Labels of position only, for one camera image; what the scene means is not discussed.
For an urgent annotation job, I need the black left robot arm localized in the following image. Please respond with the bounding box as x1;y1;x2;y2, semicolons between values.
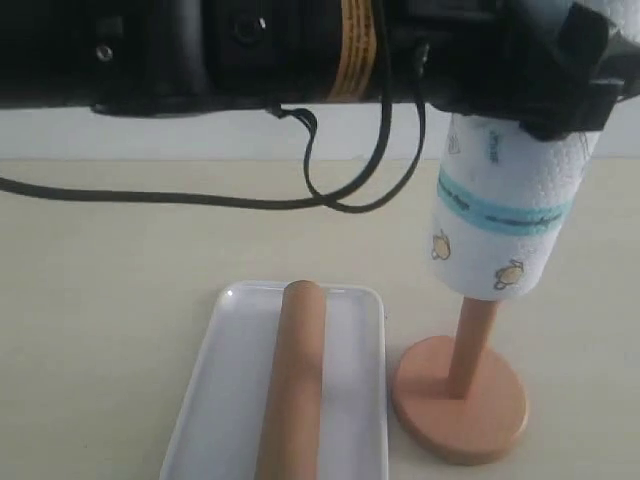
1;1;633;139

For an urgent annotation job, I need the brown cardboard tube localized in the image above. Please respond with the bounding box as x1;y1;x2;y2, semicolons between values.
254;280;326;479

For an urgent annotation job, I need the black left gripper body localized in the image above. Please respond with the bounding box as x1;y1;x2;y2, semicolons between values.
379;0;576;124

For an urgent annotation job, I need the wooden paper towel holder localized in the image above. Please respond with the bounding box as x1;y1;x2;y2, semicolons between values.
391;298;529;466

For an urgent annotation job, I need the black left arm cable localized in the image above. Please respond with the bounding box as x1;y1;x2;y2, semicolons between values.
0;39;431;214

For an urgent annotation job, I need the white rectangular tray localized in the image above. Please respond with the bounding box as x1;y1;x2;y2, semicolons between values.
159;281;389;479

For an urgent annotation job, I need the printed white paper towel roll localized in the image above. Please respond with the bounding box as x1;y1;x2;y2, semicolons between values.
425;0;624;303

